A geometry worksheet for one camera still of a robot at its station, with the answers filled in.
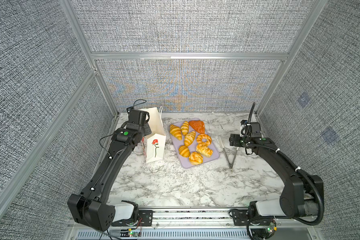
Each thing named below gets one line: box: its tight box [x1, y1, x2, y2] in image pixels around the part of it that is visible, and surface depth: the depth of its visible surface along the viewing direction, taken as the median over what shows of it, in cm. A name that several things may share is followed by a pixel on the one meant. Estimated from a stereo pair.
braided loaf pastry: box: [196, 143, 213, 158], surface depth 96 cm
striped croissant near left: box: [178, 145, 191, 158], surface depth 95 cm
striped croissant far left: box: [169, 124, 182, 141], surface depth 106 cm
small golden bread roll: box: [181, 121, 190, 136], surface depth 108 cm
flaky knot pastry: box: [188, 151, 204, 165], surface depth 92 cm
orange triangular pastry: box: [189, 120, 206, 134], surface depth 108 cm
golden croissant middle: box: [184, 130, 196, 147], surface depth 102 cm
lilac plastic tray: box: [167, 118, 220, 168], surface depth 99 cm
